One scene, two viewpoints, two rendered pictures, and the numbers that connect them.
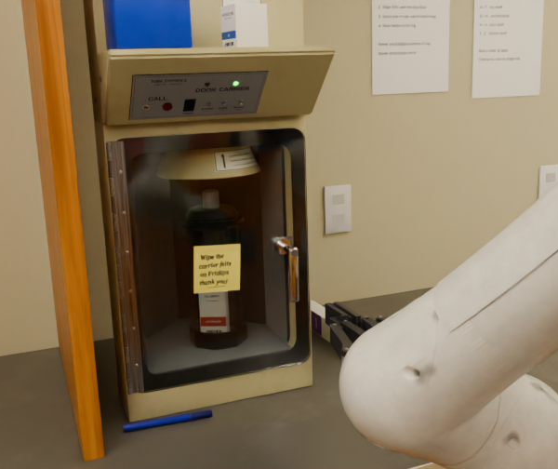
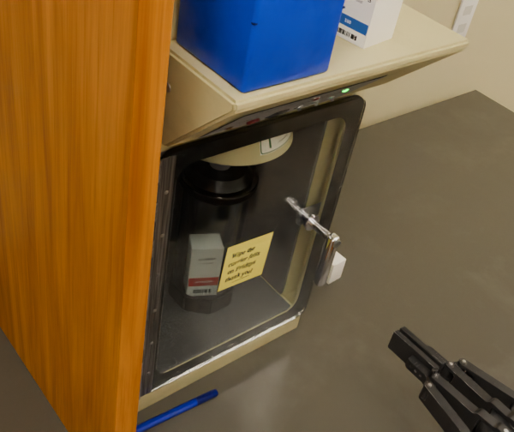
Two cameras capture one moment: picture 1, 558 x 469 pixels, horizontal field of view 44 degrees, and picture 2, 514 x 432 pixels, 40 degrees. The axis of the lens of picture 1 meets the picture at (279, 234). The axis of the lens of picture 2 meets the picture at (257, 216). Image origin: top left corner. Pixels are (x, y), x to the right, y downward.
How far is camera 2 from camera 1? 68 cm
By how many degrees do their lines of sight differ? 34
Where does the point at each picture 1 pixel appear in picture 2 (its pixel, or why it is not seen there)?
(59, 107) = (146, 177)
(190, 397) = (189, 376)
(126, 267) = (155, 289)
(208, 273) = (236, 268)
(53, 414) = (26, 411)
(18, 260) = not seen: outside the picture
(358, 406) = not seen: outside the picture
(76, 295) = (128, 369)
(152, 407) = (153, 396)
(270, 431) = (287, 415)
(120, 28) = (253, 65)
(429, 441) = not seen: outside the picture
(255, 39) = (383, 32)
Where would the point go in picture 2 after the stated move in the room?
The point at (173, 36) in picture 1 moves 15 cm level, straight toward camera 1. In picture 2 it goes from (311, 63) to (411, 161)
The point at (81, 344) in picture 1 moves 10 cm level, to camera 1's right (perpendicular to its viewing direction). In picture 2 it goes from (125, 410) to (211, 395)
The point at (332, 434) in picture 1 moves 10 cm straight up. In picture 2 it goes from (349, 412) to (367, 369)
